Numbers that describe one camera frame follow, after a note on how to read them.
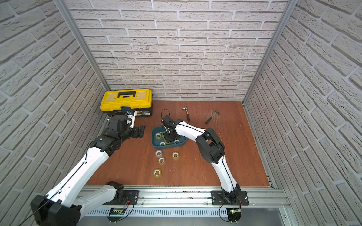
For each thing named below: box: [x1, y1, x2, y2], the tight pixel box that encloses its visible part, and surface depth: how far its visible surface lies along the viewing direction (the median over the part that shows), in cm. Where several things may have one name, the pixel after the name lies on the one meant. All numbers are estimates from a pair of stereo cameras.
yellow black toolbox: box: [99, 88, 153, 118], surface depth 100 cm
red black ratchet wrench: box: [181, 105, 190, 122], surface depth 112 cm
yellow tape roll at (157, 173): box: [153, 168, 162, 178], surface depth 83 cm
